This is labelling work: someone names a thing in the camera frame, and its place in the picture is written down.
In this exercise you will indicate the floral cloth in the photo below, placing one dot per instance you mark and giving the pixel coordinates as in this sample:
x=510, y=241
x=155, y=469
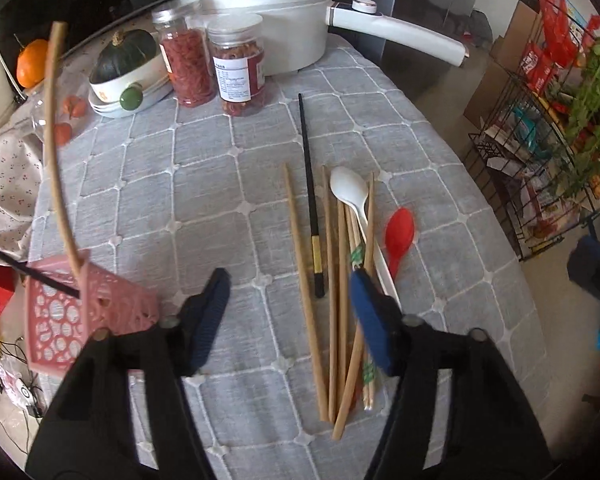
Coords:
x=5, y=185

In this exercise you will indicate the clear glass bowl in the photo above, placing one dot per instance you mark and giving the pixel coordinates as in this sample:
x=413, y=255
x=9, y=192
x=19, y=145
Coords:
x=37, y=120

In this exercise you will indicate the paper-sleeved disposable chopsticks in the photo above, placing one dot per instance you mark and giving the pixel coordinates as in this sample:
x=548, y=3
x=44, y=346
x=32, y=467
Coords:
x=356, y=256

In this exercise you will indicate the red snack packets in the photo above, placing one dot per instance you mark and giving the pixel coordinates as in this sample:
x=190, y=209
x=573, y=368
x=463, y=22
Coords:
x=555, y=15

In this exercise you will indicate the bundle of wooden chopsticks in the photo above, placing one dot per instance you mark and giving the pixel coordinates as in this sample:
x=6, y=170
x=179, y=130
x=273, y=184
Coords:
x=300, y=260

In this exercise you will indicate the white electric pot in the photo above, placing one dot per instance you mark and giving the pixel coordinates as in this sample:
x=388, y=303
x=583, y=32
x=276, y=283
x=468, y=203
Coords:
x=260, y=20

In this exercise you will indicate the dark green pumpkin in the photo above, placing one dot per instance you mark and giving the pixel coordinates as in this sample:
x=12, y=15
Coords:
x=125, y=55

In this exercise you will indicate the small red tomato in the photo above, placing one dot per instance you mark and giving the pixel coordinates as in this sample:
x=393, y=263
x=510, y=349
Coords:
x=63, y=133
x=75, y=108

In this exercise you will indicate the pink perforated utensil basket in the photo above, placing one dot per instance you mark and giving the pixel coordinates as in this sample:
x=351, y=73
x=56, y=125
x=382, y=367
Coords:
x=55, y=320

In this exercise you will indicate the white plastic spoon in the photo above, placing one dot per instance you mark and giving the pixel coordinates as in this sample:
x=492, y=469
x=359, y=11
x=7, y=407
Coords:
x=349, y=185

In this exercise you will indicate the grey checked tablecloth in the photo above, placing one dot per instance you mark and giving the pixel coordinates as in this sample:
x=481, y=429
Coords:
x=180, y=200

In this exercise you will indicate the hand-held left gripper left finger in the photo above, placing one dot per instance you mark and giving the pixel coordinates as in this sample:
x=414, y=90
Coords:
x=207, y=320

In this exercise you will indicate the small green lime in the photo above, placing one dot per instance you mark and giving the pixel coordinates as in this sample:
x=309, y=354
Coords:
x=131, y=98

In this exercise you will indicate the clear jar of red berries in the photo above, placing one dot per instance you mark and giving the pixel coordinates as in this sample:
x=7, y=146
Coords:
x=187, y=60

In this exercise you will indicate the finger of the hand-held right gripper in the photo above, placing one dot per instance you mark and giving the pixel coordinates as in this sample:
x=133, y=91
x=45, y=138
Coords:
x=592, y=265

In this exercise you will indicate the cardboard box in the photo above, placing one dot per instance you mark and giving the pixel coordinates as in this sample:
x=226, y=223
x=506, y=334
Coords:
x=495, y=75

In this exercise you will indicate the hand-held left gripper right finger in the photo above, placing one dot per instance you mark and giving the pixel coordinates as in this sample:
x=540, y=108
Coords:
x=375, y=325

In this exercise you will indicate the orange fruit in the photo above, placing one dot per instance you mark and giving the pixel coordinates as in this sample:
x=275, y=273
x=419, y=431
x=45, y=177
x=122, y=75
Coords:
x=30, y=65

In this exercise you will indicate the red plastic spoon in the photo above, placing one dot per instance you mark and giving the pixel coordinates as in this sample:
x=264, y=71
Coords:
x=399, y=230

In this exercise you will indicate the clear jar with white label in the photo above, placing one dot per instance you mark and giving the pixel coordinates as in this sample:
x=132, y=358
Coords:
x=240, y=75

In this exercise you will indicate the black chopstick gold band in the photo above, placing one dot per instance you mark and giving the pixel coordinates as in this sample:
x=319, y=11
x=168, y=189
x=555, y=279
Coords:
x=310, y=200

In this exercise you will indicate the green leafy vegetable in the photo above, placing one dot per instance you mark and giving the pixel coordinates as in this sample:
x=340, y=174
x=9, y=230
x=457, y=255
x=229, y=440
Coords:
x=592, y=95

